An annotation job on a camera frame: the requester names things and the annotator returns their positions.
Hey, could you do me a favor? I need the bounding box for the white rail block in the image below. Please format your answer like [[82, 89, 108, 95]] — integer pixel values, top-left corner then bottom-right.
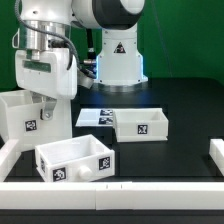
[[0, 139, 21, 182], [209, 139, 224, 176]]

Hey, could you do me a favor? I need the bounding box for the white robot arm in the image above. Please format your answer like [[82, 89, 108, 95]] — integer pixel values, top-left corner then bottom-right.
[[12, 0, 147, 120]]

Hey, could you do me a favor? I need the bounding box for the white marker tag board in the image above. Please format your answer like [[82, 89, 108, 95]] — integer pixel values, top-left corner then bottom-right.
[[76, 108, 113, 127]]

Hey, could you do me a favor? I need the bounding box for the black camera stand pole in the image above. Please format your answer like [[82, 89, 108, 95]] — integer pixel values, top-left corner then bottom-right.
[[85, 29, 96, 66]]

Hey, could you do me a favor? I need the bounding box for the white right rail block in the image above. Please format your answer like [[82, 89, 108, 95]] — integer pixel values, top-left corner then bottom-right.
[[209, 139, 224, 176]]

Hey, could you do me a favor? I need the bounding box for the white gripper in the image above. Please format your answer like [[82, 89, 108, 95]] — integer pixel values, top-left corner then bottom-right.
[[15, 49, 77, 120]]

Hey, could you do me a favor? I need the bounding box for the large white drawer cabinet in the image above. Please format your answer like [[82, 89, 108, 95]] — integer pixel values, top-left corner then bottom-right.
[[0, 90, 72, 151]]

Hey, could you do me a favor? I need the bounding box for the white drawer with knob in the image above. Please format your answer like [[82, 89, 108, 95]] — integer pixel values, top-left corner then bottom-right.
[[35, 135, 115, 182]]

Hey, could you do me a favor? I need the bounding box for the white left rail block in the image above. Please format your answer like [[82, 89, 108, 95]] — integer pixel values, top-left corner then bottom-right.
[[0, 139, 21, 182]]

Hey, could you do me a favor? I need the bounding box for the white front rail bar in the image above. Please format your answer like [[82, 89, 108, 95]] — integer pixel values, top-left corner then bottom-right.
[[0, 182, 224, 210]]

